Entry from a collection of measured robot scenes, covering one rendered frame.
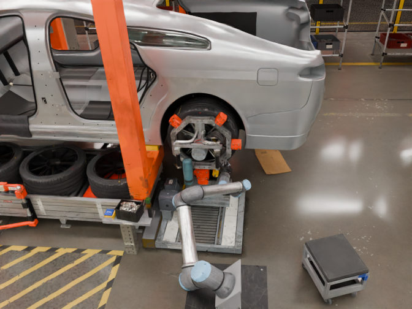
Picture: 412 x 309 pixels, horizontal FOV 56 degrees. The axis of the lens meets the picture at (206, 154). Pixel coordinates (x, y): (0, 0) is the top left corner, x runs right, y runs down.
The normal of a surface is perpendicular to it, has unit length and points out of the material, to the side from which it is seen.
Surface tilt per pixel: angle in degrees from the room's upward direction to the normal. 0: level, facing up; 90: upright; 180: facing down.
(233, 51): 65
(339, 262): 0
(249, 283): 0
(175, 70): 90
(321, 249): 0
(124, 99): 90
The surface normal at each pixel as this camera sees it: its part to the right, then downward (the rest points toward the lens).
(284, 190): -0.04, -0.81
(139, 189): -0.13, 0.58
